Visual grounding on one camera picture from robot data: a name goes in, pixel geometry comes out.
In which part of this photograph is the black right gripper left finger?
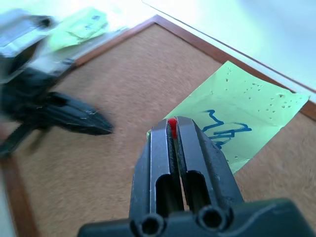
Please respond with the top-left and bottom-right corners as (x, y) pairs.
(129, 118), (184, 221)

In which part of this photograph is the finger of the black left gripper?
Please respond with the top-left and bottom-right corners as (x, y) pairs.
(45, 92), (115, 136)
(0, 120), (44, 159)

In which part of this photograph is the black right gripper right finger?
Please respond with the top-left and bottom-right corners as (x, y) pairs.
(176, 117), (245, 213)

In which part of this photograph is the red pushpin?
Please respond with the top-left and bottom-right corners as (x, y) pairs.
(167, 118), (179, 139)

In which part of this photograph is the green note with blue writing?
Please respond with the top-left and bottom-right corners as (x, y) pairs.
(146, 60), (311, 175)

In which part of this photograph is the green note with small print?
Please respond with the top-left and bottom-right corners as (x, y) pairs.
(47, 6), (110, 53)

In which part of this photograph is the clear plastic box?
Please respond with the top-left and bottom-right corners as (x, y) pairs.
(46, 0), (132, 63)

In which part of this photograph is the cork board with wooden frame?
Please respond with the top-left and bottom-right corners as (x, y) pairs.
(0, 14), (316, 237)

